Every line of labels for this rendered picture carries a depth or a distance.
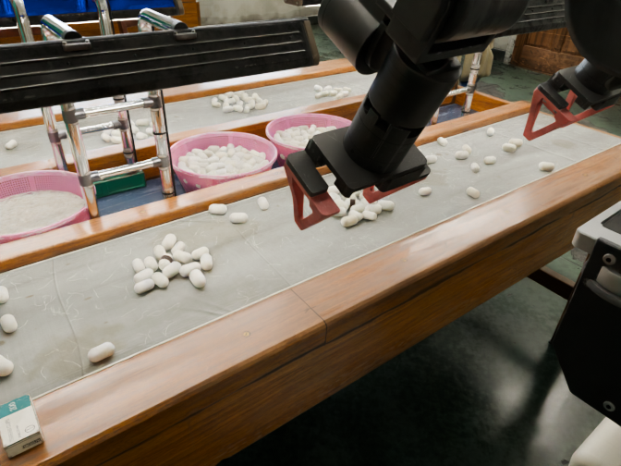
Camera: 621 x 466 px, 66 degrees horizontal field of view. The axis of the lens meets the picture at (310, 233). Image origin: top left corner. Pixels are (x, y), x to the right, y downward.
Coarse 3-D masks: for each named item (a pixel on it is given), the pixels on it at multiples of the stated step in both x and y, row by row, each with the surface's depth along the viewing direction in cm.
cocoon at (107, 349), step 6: (108, 342) 66; (96, 348) 65; (102, 348) 65; (108, 348) 65; (114, 348) 66; (90, 354) 64; (96, 354) 64; (102, 354) 65; (108, 354) 65; (90, 360) 64; (96, 360) 64
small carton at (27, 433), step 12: (24, 396) 55; (0, 408) 54; (12, 408) 54; (24, 408) 54; (0, 420) 52; (12, 420) 52; (24, 420) 52; (36, 420) 52; (0, 432) 51; (12, 432) 51; (24, 432) 51; (36, 432) 51; (12, 444) 50; (24, 444) 51; (36, 444) 52; (12, 456) 51
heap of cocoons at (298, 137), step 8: (296, 128) 140; (304, 128) 141; (312, 128) 140; (320, 128) 140; (328, 128) 141; (280, 136) 137; (288, 136) 135; (296, 136) 134; (304, 136) 135; (288, 144) 131; (296, 144) 131; (304, 144) 130
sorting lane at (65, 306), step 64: (512, 128) 147; (576, 128) 149; (448, 192) 110; (64, 256) 85; (128, 256) 85; (256, 256) 87; (320, 256) 87; (64, 320) 72; (128, 320) 72; (192, 320) 73; (0, 384) 62; (64, 384) 62
